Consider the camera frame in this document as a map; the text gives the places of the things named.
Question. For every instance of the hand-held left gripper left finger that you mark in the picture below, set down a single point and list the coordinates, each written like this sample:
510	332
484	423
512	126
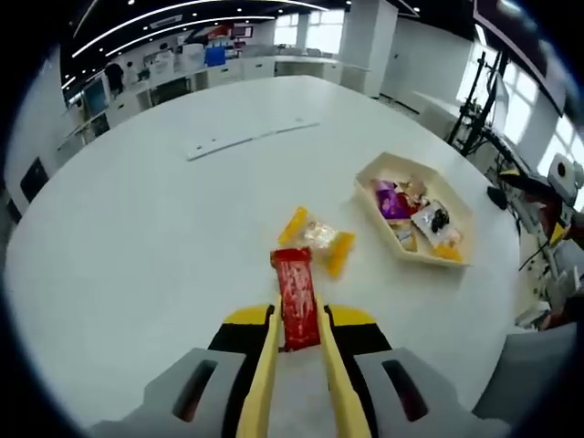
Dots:
150	406

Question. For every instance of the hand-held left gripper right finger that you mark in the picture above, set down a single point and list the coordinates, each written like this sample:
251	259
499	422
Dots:
447	410

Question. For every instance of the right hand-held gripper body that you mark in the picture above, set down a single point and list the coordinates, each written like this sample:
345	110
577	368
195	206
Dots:
563	171

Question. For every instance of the cream hexagonal container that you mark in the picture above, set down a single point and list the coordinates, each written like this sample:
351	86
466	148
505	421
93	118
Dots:
451	191

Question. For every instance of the black food clear packet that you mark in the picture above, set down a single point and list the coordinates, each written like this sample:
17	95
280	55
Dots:
438	218

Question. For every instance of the cream yellow food tongs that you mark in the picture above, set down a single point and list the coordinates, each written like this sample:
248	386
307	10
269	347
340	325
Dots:
255	392

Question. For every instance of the yellow snack packet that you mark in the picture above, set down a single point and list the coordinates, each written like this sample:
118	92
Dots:
449	252
319	232

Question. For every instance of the purple snack packet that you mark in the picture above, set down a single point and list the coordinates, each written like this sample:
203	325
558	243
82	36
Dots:
388	203

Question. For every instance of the red snack packet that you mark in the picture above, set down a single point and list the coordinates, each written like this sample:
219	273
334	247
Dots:
296	301

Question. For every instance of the person's right hand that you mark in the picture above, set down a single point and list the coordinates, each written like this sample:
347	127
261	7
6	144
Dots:
540	203

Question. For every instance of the black computer mouse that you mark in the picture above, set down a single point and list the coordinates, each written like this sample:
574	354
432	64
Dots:
497	197

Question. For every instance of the black monitor stand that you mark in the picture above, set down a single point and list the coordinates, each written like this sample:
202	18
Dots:
474	118

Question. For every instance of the white laptop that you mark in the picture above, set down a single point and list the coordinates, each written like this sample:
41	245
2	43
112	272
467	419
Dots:
501	100

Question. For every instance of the white counter cabinets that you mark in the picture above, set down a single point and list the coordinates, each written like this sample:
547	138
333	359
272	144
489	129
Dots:
255	68

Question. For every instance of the white kiosk teal screen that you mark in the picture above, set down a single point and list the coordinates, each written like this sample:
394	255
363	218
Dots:
95	96

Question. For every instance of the blue storage bin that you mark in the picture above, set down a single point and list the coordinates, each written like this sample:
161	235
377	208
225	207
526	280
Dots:
215	55

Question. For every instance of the ceiling air vent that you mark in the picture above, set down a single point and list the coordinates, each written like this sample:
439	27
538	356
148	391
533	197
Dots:
168	20

